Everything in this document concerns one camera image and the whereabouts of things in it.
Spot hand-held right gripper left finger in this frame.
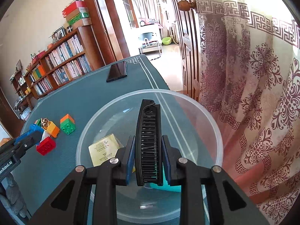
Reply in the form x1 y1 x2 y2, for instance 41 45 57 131
28 135 136 225

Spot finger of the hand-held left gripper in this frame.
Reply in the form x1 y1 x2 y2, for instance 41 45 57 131
13 130 43 150

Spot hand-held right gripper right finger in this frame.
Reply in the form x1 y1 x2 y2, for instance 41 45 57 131
161 135 272 225

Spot blue toy block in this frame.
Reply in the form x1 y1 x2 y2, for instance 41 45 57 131
29 124 45 134

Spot red toy block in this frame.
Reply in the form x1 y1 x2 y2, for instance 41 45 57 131
36 136 57 156

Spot black folding comb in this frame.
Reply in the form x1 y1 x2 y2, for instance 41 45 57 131
135 99 163 186

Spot clear plastic bowl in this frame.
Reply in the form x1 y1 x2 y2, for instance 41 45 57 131
75 89 224 225

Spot person's left hand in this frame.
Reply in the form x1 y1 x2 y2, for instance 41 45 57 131
0 176 28 218

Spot orange and yellow toy block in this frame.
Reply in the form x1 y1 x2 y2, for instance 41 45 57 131
43 120 60 138

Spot orange and green toy block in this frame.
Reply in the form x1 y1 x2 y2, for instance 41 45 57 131
60 114 75 135

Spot small wooden shelf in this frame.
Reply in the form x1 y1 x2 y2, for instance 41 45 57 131
9 70 35 120

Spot black smartphone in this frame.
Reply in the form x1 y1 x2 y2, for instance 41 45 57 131
106 60 128 83

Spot large wooden bookshelf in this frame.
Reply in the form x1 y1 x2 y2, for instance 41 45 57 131
23 25 105 99

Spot patterned curtain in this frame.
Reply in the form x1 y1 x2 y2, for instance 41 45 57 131
194 0 300 221

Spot wooden door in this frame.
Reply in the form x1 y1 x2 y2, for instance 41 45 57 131
166 0 200 102

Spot white appliance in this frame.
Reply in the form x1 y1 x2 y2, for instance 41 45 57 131
138 26 163 55

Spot cardboard box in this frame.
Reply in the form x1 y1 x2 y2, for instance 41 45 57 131
68 19 92 28

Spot red box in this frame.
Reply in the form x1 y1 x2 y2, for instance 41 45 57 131
62 1 88 18

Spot wooden door knob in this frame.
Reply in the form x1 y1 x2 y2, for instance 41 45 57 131
177 0 197 12

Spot beige window curtains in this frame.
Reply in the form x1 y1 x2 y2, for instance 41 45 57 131
131 0 165 29

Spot film strip picture frame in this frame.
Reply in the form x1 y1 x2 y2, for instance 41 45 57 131
53 27 67 40

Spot wooden door frame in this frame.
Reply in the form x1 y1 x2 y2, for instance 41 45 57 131
79 0 139 66

